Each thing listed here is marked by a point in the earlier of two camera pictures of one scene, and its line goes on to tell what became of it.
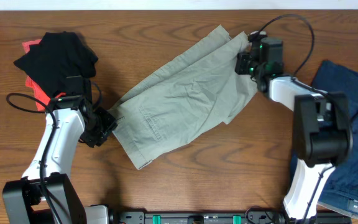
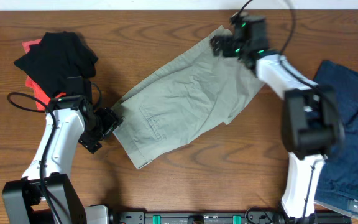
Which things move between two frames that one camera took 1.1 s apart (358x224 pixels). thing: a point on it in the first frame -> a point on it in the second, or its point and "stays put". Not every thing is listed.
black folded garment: [59, 55] stays put
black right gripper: [242, 63] -> [224, 45]
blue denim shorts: [353, 184] stays put
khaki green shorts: [197, 91] stays put
